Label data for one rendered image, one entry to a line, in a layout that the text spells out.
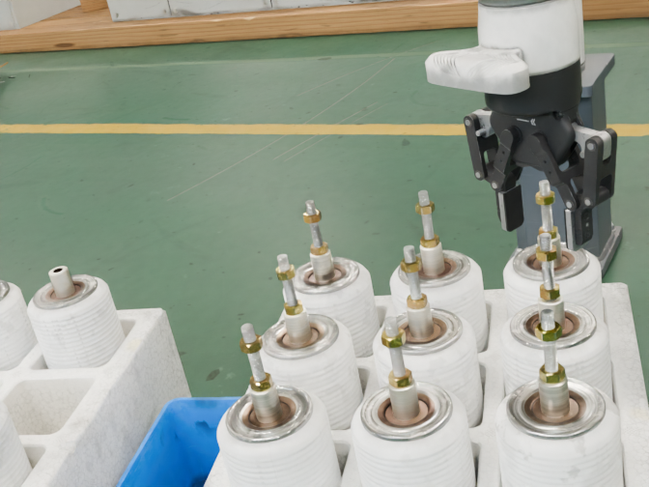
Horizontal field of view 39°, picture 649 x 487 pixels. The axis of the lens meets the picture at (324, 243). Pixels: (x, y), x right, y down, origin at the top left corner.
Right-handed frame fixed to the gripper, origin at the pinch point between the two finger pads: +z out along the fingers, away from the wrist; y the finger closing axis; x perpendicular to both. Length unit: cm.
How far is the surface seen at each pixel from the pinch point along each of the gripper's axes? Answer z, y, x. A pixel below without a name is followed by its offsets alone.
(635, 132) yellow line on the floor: 35, 56, -95
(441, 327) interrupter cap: 10.2, 8.0, 5.9
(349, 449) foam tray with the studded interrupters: 18.2, 10.0, 17.4
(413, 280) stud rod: 4.6, 8.7, 7.8
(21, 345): 16, 55, 31
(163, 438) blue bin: 26, 36, 25
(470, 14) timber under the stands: 32, 151, -148
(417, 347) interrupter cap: 10.1, 7.3, 9.7
